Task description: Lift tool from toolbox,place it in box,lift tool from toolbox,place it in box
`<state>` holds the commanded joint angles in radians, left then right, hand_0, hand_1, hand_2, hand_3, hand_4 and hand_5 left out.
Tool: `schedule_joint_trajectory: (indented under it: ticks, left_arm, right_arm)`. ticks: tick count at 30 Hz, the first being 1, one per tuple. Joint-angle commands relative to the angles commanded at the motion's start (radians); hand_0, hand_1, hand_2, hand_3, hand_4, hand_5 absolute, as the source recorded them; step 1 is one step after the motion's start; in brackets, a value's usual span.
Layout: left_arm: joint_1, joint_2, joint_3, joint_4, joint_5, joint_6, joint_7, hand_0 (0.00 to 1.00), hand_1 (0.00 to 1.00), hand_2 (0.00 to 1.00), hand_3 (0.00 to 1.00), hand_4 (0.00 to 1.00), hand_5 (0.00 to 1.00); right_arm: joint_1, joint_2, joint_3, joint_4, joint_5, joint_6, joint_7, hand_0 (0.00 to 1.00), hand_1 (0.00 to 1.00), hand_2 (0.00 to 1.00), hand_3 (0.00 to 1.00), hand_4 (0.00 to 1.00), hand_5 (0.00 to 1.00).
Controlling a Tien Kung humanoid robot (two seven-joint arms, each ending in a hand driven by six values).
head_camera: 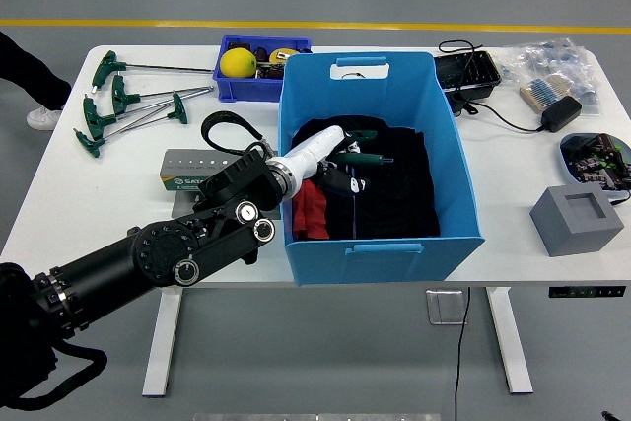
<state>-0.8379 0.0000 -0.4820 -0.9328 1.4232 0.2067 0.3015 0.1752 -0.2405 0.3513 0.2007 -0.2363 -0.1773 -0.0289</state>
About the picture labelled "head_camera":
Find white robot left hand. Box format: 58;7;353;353
281;124;372;196

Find small green T-handle hex wrench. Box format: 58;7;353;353
328;151;395;169

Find green grey wrench holder stand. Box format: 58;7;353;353
159;148;236;218

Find large blue storage box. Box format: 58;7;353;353
278;50;487;287

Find grey cube box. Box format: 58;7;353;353
529;183;625;258

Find red cloth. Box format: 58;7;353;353
292;178;330;240

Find small blue parts bin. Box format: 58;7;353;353
212;35;314;104

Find black cloth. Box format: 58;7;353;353
290;114;442;240

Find yellow tape measure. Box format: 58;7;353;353
269;47;299;65

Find black table control panel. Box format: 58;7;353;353
548;285;627;299

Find white table leg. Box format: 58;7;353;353
141;287;184;398
485;286;534;395

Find black plastic tray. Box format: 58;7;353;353
433;50;503;115

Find metal floor socket plate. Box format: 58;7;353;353
426;289;469;326

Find resistor tape strips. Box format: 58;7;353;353
519;73;576;114

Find black power adapter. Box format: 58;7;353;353
540;95;584;134

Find light blue plate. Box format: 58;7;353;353
560;132;631;195

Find pile of electronic parts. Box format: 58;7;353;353
563;132;631;191

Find clear bags of components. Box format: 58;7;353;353
497;36;603;116

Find person's white shoe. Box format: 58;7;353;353
27;105;64;132

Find person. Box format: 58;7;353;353
0;30;74;132

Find black floor cable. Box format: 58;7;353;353
452;286;472;421

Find black adapter cable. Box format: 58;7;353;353
437;38;546;134

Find long green T-handle hex wrench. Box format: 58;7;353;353
91;49;214;95

